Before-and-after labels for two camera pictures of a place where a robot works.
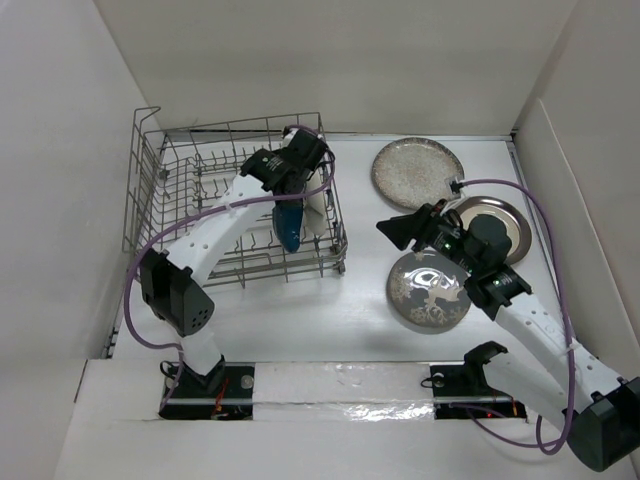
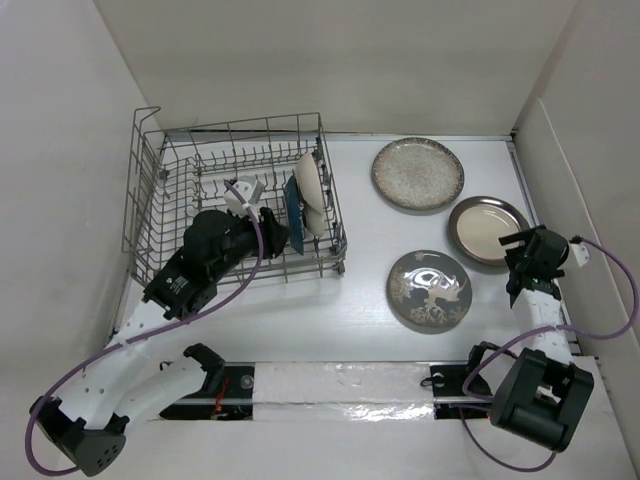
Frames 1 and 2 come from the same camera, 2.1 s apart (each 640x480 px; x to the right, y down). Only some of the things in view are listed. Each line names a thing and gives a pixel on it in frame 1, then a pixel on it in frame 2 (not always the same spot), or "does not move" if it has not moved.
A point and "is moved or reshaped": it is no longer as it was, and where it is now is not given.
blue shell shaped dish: (287, 217) is moved or reshaped
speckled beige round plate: (413, 172) does not move
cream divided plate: (314, 209) does not move
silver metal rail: (348, 401) does not move
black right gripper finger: (401, 230) → (515, 237)
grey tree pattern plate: (426, 293) does not move
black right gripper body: (446, 239) → (515, 258)
